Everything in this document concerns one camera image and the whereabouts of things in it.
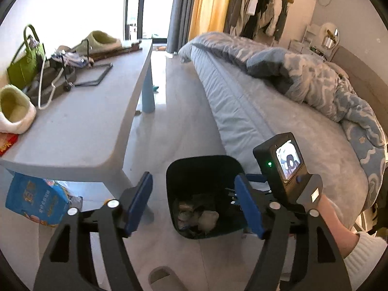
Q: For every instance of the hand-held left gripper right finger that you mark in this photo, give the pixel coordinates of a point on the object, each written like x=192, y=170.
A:
x=250, y=206

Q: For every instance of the red packets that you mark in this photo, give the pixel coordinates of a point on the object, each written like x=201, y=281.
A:
x=7, y=144

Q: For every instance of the white dresser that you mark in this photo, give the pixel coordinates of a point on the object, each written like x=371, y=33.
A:
x=303, y=47

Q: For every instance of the grey headboard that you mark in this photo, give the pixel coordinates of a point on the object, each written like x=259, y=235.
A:
x=357, y=72

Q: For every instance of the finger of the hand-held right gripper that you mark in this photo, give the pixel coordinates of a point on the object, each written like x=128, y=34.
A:
x=232, y=197
x=257, y=178

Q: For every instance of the large white tissue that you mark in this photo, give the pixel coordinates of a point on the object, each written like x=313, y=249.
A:
x=209, y=218

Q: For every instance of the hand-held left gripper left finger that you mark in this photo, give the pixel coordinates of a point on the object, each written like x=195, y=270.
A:
x=139, y=206

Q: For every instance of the dark pile of items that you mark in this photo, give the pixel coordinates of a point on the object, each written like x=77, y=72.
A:
x=57, y=75

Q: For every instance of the grey curtain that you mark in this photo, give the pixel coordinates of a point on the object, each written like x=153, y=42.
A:
x=182, y=12

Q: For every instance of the glass balcony door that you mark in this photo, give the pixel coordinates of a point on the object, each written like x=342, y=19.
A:
x=141, y=6

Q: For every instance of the white clothes hanger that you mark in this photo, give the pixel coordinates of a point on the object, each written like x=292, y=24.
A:
x=42, y=97

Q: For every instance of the grey slipper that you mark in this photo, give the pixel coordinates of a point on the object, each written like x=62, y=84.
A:
x=166, y=279

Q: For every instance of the light blue table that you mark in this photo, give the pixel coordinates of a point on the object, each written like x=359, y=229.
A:
x=85, y=121

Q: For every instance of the green handbag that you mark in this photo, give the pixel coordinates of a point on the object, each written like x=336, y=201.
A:
x=22, y=69

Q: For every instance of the dark green trash bin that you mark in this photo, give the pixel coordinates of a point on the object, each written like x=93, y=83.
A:
x=188, y=172

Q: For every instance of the blue printed bag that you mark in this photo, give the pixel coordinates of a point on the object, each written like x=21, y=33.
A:
x=36, y=200

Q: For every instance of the green plush slipper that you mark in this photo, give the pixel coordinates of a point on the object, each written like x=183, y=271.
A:
x=100, y=41
x=15, y=112

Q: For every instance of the blue patterned fleece blanket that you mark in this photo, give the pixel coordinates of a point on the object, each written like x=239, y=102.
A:
x=318, y=78

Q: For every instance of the brown wooden sticks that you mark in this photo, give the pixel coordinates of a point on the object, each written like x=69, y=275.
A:
x=121, y=50

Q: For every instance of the small white crumpled tissue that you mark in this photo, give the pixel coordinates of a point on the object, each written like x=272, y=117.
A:
x=186, y=213

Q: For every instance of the person's right forearm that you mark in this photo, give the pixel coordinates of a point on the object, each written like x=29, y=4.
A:
x=339, y=227

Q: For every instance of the teal toy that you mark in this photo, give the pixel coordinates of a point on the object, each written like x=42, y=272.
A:
x=155, y=88

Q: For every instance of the table lamp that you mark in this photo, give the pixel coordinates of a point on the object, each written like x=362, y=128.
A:
x=329, y=41

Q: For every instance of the clothes rack with clothes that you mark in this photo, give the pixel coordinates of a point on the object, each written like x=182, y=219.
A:
x=257, y=6

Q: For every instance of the round mirror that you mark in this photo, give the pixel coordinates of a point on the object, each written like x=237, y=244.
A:
x=321, y=28

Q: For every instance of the yellow curtain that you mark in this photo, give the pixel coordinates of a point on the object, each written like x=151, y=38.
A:
x=209, y=6

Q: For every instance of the grey bed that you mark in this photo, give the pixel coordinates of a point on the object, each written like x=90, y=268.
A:
x=272, y=133

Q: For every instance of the small printed packet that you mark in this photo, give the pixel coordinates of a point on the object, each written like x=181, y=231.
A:
x=71, y=59

